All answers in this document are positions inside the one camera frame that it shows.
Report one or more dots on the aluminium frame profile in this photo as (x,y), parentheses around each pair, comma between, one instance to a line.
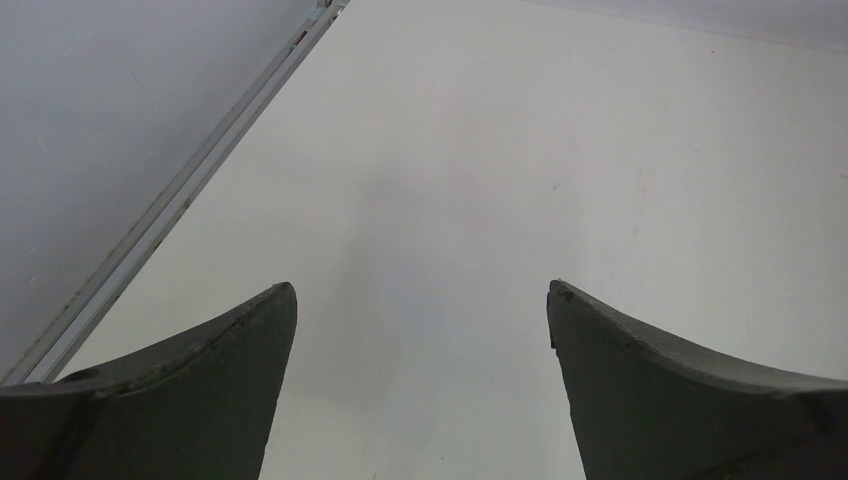
(114,116)

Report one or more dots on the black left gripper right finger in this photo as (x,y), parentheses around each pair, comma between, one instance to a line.
(647,404)

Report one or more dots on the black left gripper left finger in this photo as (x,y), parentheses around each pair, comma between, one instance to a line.
(197,405)

